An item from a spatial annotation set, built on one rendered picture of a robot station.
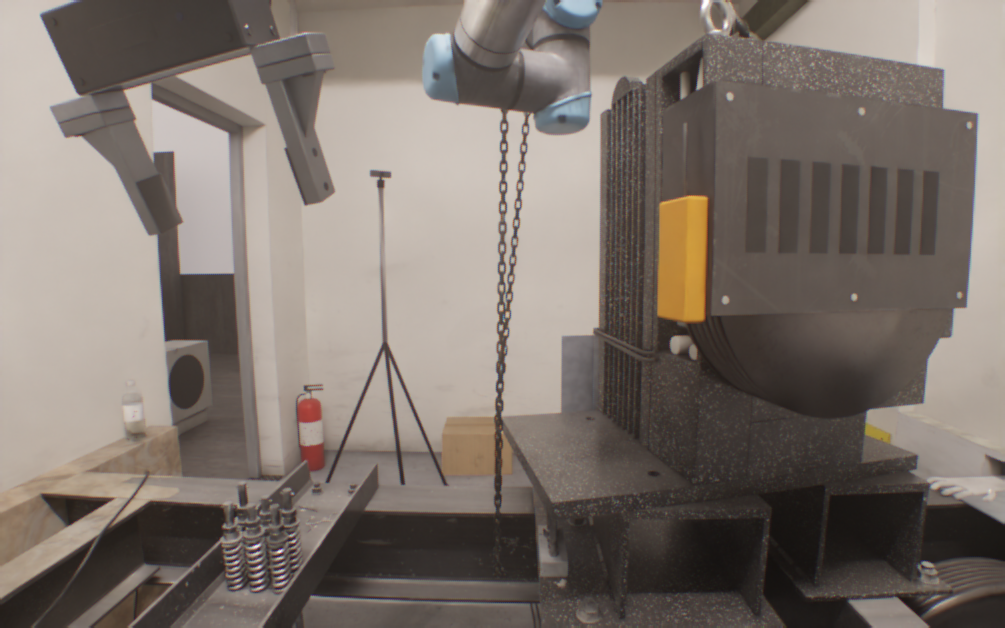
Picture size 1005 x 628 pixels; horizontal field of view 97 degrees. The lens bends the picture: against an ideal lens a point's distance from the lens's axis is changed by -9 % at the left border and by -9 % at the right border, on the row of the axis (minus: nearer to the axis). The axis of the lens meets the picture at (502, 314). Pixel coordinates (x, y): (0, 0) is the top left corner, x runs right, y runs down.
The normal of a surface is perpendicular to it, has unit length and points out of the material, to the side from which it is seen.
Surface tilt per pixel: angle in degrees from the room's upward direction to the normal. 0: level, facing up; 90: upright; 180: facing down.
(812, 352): 90
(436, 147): 90
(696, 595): 0
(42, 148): 90
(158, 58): 113
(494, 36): 154
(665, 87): 90
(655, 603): 0
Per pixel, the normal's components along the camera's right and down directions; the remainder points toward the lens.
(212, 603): 0.00, -0.99
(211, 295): -0.04, 0.11
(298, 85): -0.07, 0.49
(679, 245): -0.98, 0.03
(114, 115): 0.98, -0.12
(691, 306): 0.18, 0.10
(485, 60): -0.09, 0.94
